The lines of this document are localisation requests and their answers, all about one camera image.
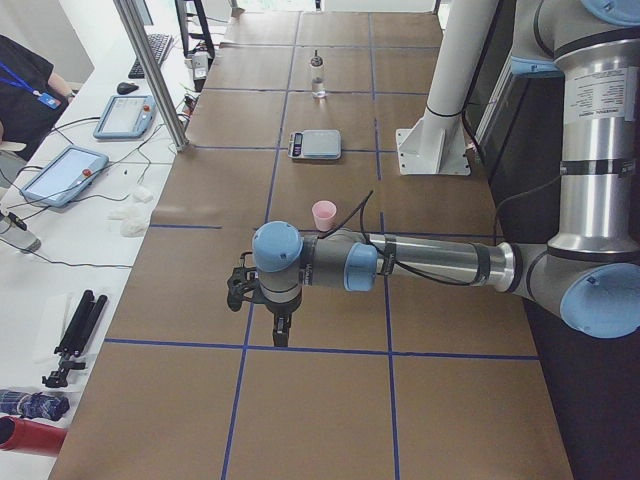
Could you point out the far blue teach pendant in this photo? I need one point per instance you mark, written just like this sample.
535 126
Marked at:
125 117

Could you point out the crumpled white tissue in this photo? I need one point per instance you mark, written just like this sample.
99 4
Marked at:
133 213

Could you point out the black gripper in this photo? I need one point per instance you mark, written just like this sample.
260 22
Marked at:
282 310

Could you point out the blue teach pendant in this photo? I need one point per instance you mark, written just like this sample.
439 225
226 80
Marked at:
125 117
65 177

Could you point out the clear water bottle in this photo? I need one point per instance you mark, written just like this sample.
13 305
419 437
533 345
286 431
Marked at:
15 232

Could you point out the person in black shirt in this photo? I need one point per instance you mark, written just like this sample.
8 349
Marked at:
33 97

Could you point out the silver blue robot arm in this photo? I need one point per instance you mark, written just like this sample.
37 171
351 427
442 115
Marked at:
587 274

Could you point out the silver digital kitchen scale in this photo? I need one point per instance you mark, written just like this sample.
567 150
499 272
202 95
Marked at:
315 145

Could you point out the aluminium frame post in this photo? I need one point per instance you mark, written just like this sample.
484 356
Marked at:
136 33

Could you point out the near blue teach pendant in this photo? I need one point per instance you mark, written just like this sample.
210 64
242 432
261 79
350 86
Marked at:
65 177

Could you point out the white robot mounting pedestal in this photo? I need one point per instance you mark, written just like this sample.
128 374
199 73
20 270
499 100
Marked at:
435 145

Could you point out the brown paper table cover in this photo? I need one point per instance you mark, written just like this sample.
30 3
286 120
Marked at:
410 380

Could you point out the black keyboard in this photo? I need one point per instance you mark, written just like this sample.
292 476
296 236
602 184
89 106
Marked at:
160 45

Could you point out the red cylinder bottle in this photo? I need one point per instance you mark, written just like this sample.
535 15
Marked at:
30 437

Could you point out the black computer mouse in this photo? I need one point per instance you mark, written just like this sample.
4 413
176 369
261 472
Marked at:
125 88

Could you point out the black folded tripod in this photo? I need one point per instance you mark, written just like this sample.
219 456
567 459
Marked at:
75 339

